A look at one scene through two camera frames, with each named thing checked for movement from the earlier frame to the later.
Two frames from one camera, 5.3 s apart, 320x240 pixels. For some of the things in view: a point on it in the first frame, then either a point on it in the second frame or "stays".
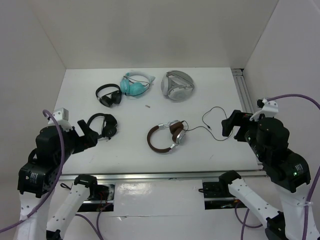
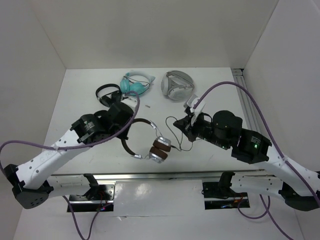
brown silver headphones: x=178 y=131 to x=161 y=146
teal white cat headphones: x=135 y=83 stays
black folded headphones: x=108 y=100 stays
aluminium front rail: x=156 y=176 stays
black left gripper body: x=75 y=143 to x=118 y=129
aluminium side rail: x=245 y=100 stays
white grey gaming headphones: x=177 y=85 stays
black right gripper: x=237 y=117 to x=185 y=125
